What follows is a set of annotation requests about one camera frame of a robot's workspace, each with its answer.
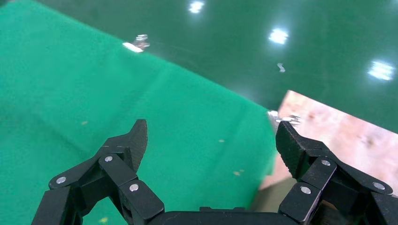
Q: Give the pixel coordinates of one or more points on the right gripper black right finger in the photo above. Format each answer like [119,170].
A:
[314,167]

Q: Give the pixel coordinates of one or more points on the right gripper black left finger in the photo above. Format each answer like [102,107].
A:
[118,170]

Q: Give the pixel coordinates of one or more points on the silver binder clip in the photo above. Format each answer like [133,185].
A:
[284,118]
[136,45]

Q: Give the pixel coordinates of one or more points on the large green table cloth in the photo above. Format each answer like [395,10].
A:
[93,93]

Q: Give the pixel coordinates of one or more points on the white curled floor scrap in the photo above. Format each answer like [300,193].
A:
[281,67]

